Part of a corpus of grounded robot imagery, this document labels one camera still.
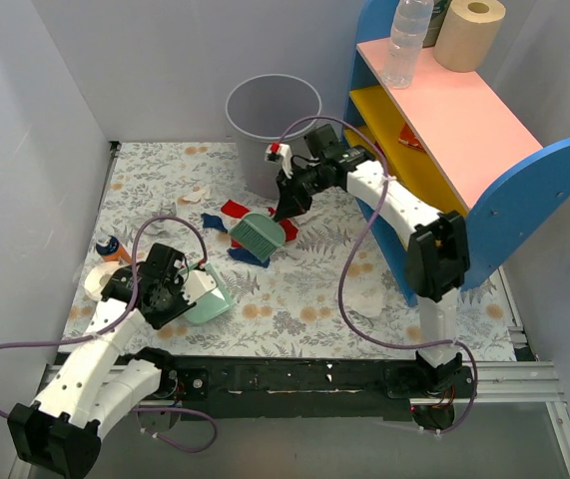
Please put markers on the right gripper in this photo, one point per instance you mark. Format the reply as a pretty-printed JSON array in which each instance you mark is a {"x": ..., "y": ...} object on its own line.
[{"x": 293, "y": 188}]

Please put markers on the front blue paper scrap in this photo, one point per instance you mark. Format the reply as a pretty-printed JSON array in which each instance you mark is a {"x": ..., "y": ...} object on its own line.
[{"x": 242, "y": 255}]

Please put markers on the grey crumpled paper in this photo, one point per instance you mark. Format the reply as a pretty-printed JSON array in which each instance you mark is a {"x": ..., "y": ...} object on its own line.
[{"x": 159, "y": 227}]

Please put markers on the white tissue scrap far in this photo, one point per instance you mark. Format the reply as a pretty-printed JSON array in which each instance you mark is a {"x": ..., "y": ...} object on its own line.
[{"x": 197, "y": 195}]

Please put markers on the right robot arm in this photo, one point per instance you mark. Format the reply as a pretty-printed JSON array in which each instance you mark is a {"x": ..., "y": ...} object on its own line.
[{"x": 436, "y": 247}]

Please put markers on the large red paper scrap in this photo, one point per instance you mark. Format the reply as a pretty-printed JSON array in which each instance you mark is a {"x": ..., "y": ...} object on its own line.
[{"x": 237, "y": 211}]

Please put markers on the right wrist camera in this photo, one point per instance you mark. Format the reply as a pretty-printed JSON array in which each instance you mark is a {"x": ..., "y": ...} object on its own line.
[{"x": 280, "y": 154}]

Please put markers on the red packet on shelf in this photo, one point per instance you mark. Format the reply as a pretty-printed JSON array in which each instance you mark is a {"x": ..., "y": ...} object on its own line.
[{"x": 408, "y": 138}]

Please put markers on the green plastic dustpan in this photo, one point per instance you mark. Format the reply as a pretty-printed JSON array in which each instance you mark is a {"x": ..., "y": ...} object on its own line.
[{"x": 207, "y": 309}]

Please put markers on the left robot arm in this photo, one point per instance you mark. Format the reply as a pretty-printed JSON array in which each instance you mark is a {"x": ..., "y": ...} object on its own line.
[{"x": 64, "y": 426}]

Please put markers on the brown paper roll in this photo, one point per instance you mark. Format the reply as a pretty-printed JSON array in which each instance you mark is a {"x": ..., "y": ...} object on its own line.
[{"x": 467, "y": 34}]

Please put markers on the dark green can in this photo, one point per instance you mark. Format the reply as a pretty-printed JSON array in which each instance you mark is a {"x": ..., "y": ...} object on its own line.
[{"x": 440, "y": 8}]

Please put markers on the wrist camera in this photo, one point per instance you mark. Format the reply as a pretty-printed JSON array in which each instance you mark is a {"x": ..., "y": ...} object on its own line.
[
  {"x": 280, "y": 154},
  {"x": 200, "y": 284}
]

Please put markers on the green hand brush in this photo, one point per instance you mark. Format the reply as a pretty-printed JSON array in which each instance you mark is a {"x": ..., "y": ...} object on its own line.
[{"x": 259, "y": 234}]

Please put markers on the grey plastic waste bin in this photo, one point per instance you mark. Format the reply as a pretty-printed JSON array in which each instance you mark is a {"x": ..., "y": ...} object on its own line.
[{"x": 261, "y": 109}]

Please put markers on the orange blue can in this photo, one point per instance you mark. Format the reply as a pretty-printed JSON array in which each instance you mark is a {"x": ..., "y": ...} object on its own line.
[{"x": 110, "y": 249}]

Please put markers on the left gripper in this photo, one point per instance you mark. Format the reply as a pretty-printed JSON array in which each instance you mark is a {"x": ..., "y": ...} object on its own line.
[{"x": 185, "y": 303}]

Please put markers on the clear plastic water bottle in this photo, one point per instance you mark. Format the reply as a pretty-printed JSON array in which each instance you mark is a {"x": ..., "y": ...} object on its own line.
[{"x": 408, "y": 31}]

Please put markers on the dark blue paper scrap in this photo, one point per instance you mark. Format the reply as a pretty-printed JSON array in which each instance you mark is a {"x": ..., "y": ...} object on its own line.
[{"x": 213, "y": 222}]

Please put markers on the blue shelf unit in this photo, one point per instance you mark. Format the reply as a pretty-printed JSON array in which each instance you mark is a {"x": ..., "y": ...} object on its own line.
[{"x": 478, "y": 158}]

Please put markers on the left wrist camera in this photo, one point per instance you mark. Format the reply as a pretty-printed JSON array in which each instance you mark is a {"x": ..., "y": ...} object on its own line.
[{"x": 200, "y": 284}]

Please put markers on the white paper scrap front right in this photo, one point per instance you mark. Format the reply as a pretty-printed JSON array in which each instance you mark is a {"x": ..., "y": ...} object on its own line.
[{"x": 368, "y": 305}]

